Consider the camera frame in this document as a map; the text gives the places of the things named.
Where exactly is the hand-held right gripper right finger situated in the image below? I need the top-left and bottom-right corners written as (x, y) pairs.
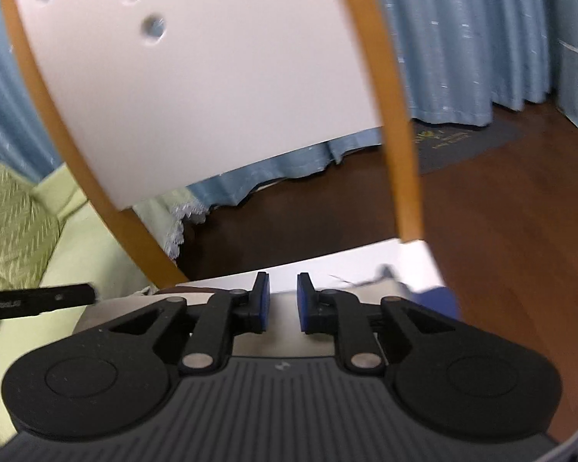
top-left (296, 272), bottom-right (456, 376)

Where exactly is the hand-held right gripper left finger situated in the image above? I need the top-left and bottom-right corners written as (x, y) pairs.
top-left (108, 272), bottom-right (271, 377)

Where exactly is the beige garment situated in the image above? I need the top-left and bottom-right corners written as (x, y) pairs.
top-left (79, 264), bottom-right (415, 360)

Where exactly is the green covered sofa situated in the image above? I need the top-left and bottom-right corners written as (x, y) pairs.
top-left (0, 161), bottom-right (209, 449)

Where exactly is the dark blue cloth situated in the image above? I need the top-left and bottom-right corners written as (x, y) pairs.
top-left (407, 286), bottom-right (461, 321)

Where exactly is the grey floor mat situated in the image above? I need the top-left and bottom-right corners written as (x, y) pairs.
top-left (411, 118), bottom-right (527, 177)

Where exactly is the wooden chair with white back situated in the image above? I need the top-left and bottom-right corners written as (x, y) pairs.
top-left (0, 0), bottom-right (447, 300)

